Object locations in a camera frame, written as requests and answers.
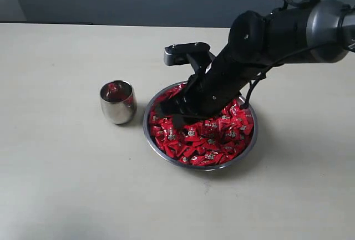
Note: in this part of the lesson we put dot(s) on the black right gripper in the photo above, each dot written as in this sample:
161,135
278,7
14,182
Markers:
209,94

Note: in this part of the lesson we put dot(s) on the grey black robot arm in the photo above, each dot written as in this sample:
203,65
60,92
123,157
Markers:
321,33

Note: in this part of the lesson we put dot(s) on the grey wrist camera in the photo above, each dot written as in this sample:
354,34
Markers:
196,54

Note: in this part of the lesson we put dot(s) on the red wrapped candy pile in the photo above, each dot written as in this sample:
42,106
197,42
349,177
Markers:
222,140

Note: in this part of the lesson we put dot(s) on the steel cup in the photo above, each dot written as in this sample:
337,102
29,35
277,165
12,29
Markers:
119,112

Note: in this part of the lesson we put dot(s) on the round stainless steel bowl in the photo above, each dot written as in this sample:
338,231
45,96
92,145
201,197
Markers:
155,104

